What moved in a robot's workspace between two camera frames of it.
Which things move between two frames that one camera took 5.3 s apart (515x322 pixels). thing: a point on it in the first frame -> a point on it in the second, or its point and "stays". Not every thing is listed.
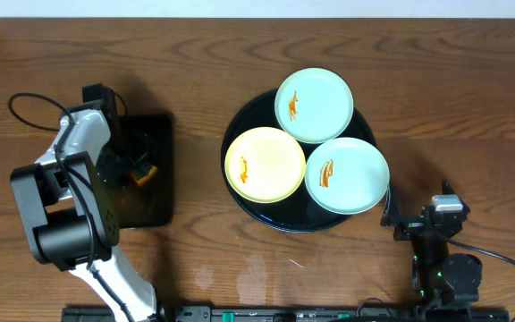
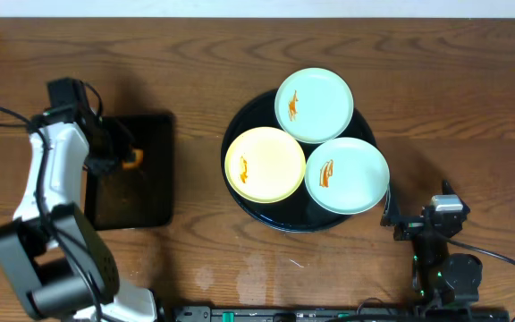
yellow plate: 265,165 stays
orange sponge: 145,179 -> 139,155
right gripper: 409,224 stays
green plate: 314,105 stays
